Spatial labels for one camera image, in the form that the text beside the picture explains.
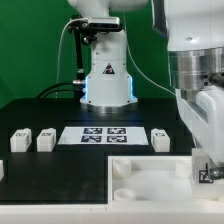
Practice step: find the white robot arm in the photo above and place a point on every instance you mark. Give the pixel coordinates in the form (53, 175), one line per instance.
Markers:
(195, 31)

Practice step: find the white obstacle piece left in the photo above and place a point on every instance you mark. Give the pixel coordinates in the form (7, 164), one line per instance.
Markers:
(1, 170)

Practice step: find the white marker sheet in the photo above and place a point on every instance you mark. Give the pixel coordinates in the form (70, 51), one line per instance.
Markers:
(103, 135)

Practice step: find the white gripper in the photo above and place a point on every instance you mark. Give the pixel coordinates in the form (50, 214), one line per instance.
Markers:
(205, 119)

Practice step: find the black camera stand pole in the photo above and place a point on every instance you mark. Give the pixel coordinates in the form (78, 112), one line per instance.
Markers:
(79, 61)

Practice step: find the white square tabletop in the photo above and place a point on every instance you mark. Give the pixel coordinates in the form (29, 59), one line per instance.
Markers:
(153, 179)

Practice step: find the black camera on stand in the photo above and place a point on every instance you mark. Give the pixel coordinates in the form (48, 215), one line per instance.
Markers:
(97, 24)

